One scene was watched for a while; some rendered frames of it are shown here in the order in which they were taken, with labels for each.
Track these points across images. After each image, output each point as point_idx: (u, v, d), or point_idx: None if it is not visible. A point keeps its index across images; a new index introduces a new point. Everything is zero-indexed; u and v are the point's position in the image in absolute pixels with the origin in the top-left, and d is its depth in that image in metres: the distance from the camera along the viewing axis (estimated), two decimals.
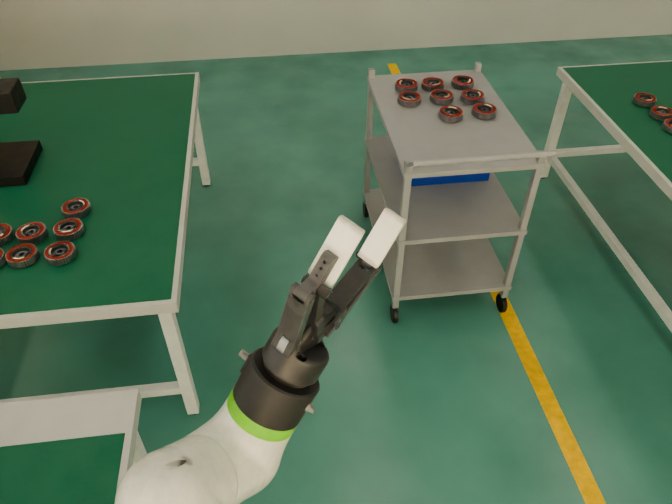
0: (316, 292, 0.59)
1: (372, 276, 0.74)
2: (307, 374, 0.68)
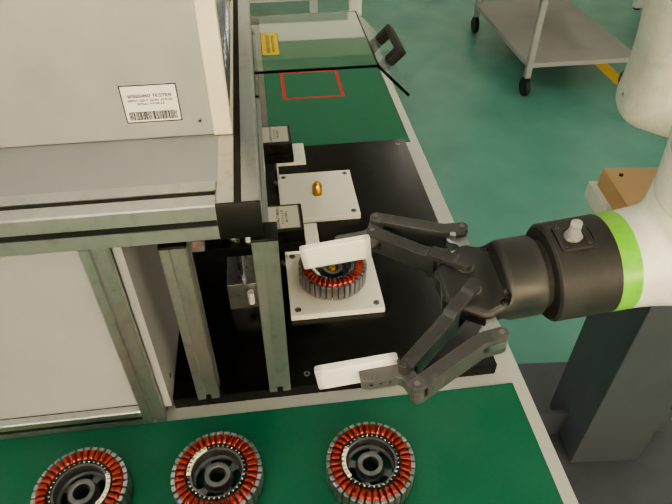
0: (374, 239, 0.61)
1: None
2: None
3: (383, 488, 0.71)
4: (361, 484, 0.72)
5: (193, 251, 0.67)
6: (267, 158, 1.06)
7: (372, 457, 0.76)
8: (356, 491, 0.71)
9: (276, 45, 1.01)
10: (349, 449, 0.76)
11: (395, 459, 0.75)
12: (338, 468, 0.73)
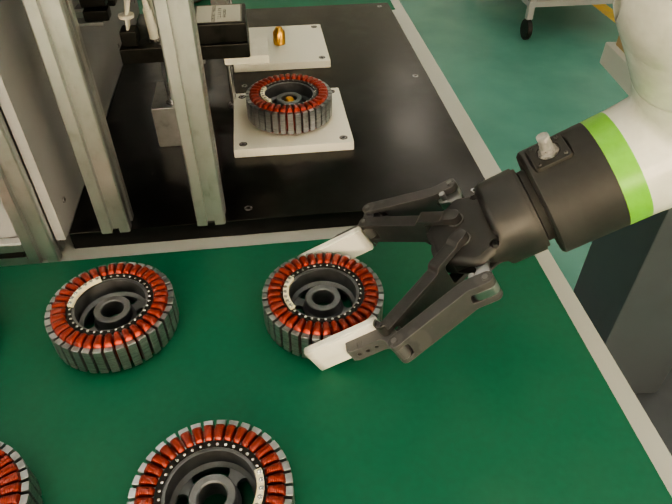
0: (374, 230, 0.60)
1: (413, 343, 0.48)
2: None
3: (338, 321, 0.51)
4: (307, 317, 0.52)
5: None
6: None
7: (326, 290, 0.56)
8: (300, 323, 0.51)
9: None
10: (295, 280, 0.56)
11: (357, 291, 0.55)
12: (277, 299, 0.53)
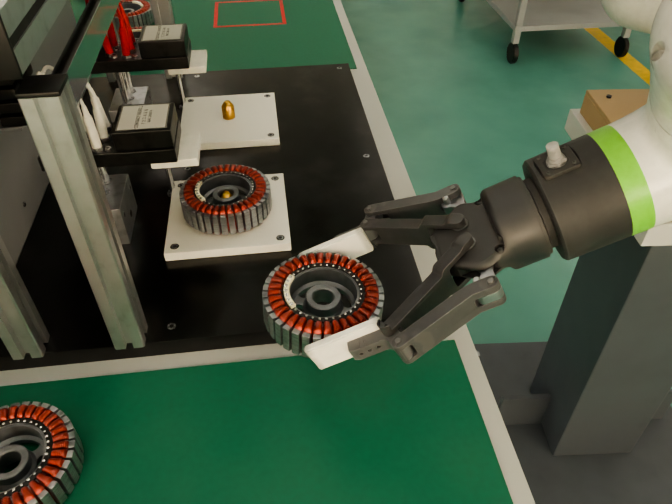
0: (374, 232, 0.60)
1: (416, 344, 0.49)
2: None
3: (339, 321, 0.51)
4: (308, 316, 0.52)
5: None
6: (154, 62, 0.83)
7: (326, 290, 0.56)
8: (301, 322, 0.51)
9: None
10: (296, 279, 0.56)
11: (357, 291, 0.55)
12: (278, 297, 0.53)
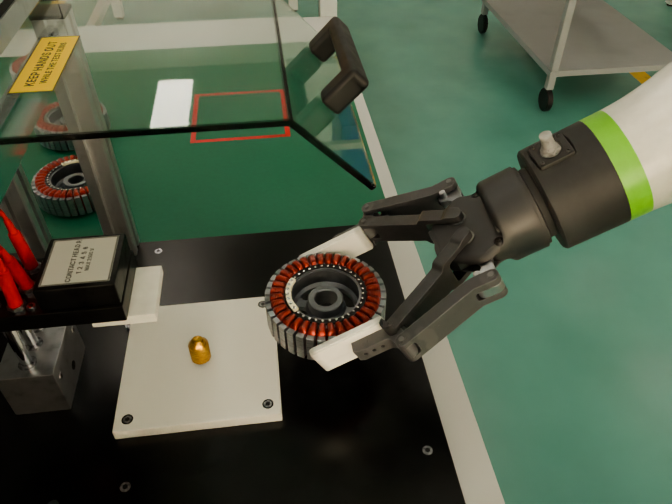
0: (373, 229, 0.60)
1: (420, 341, 0.49)
2: None
3: (342, 322, 0.52)
4: (311, 318, 0.52)
5: None
6: (64, 316, 0.48)
7: (328, 291, 0.56)
8: (304, 325, 0.51)
9: (60, 66, 0.42)
10: (297, 282, 0.56)
11: (359, 291, 0.55)
12: (280, 301, 0.53)
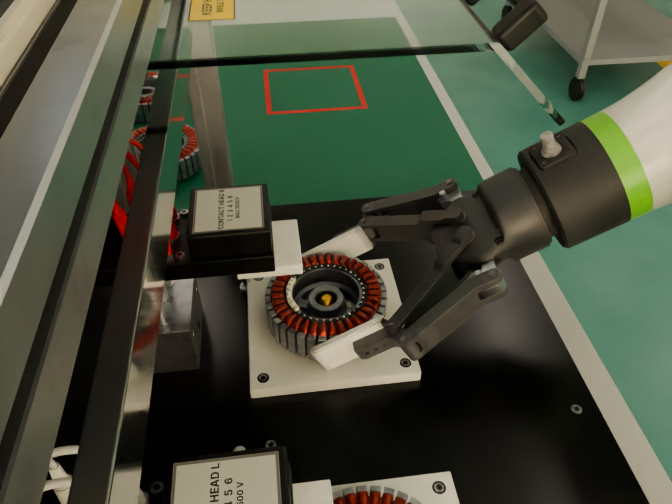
0: (373, 229, 0.60)
1: (421, 341, 0.49)
2: None
3: (343, 321, 0.52)
4: (312, 318, 0.52)
5: None
6: (214, 266, 0.46)
7: (328, 291, 0.56)
8: (306, 325, 0.51)
9: None
10: (297, 282, 0.56)
11: (360, 290, 0.55)
12: (281, 301, 0.53)
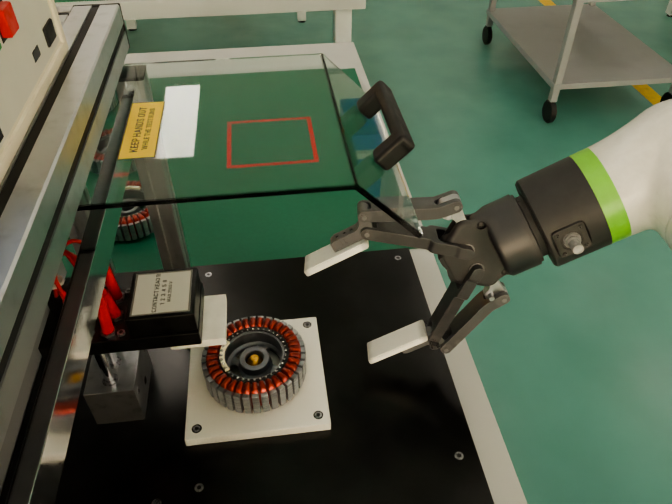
0: None
1: None
2: None
3: (265, 381, 0.61)
4: (239, 378, 0.62)
5: None
6: (149, 341, 0.55)
7: (257, 351, 0.65)
8: (232, 384, 0.61)
9: (155, 132, 0.50)
10: (231, 343, 0.65)
11: (283, 352, 0.64)
12: (214, 362, 0.63)
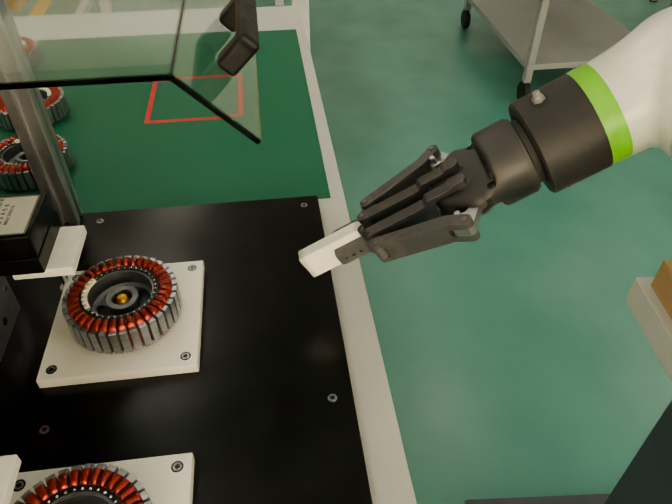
0: (367, 240, 0.57)
1: (376, 198, 0.59)
2: (501, 154, 0.51)
3: (125, 318, 0.57)
4: (98, 315, 0.57)
5: None
6: None
7: (127, 291, 0.61)
8: (89, 321, 0.56)
9: None
10: (98, 282, 0.61)
11: (152, 290, 0.60)
12: (74, 300, 0.58)
